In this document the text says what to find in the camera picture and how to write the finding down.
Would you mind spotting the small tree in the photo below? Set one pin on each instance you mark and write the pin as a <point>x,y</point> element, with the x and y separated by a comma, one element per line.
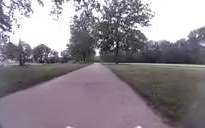
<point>22,57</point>

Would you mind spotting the pale road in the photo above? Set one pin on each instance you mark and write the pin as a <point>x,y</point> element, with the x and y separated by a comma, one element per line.
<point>176,64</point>

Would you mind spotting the purple-grey asphalt path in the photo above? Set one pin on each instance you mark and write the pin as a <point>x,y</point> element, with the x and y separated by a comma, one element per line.
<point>90,96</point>

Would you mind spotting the grass field with road behind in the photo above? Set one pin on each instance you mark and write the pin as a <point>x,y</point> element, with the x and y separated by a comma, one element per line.
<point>170,80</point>

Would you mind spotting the group of trees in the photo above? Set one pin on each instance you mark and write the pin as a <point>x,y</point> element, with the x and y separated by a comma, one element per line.
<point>43,55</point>

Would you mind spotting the robot's own part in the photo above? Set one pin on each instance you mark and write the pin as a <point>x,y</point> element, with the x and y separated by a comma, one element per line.
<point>69,127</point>
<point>138,127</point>

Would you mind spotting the large leafy tree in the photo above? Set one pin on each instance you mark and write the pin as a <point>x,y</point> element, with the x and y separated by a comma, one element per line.
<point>116,50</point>

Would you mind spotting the grass field with scattered trees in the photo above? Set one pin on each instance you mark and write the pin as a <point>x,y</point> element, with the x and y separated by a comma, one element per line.
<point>26,76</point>

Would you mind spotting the dark dense tree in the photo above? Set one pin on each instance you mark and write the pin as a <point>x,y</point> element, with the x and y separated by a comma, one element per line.
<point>81,46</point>

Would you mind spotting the overhanging tree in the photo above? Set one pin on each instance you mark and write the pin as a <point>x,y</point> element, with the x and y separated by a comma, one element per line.
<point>0,16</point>

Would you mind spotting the row of trees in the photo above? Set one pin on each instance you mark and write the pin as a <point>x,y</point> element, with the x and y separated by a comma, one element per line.
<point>180,51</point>

